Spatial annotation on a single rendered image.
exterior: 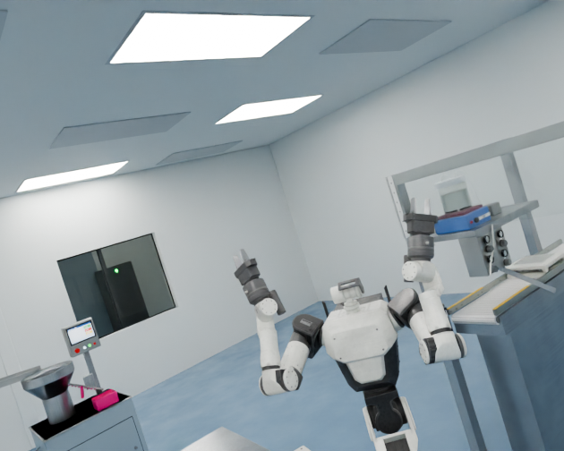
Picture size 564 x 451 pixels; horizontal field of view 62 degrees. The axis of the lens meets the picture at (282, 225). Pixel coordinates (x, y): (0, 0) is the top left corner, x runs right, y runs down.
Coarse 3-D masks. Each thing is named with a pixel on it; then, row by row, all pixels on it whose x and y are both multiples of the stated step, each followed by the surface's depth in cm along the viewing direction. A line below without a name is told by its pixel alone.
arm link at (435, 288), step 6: (438, 276) 160; (432, 282) 161; (438, 282) 159; (426, 288) 162; (432, 288) 159; (438, 288) 157; (420, 294) 156; (426, 294) 154; (432, 294) 154; (438, 294) 155; (420, 300) 156
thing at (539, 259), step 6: (528, 258) 285; (534, 258) 281; (540, 258) 278; (546, 258) 273; (516, 264) 282; (522, 264) 277; (528, 264) 274; (552, 264) 274; (516, 270) 281; (522, 270) 278; (528, 270) 275; (534, 270) 272; (540, 270) 269
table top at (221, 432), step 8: (216, 432) 208; (224, 432) 206; (232, 432) 203; (200, 440) 205; (208, 440) 203; (216, 440) 200; (224, 440) 198; (232, 440) 196; (240, 440) 193; (248, 440) 191; (184, 448) 202; (192, 448) 200; (200, 448) 198; (208, 448) 195; (216, 448) 193; (224, 448) 191; (232, 448) 189; (240, 448) 187; (248, 448) 184; (256, 448) 182; (264, 448) 180
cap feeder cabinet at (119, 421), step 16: (128, 400) 351; (80, 416) 342; (96, 416) 336; (112, 416) 342; (128, 416) 349; (32, 432) 348; (48, 432) 328; (64, 432) 322; (80, 432) 328; (96, 432) 334; (112, 432) 340; (128, 432) 346; (48, 448) 315; (64, 448) 320; (80, 448) 326; (96, 448) 332; (112, 448) 338; (128, 448) 344; (144, 448) 352
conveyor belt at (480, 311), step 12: (552, 252) 310; (504, 288) 268; (516, 288) 261; (480, 300) 261; (492, 300) 254; (504, 300) 248; (456, 312) 253; (468, 312) 247; (480, 312) 241; (492, 312) 236; (492, 324) 232
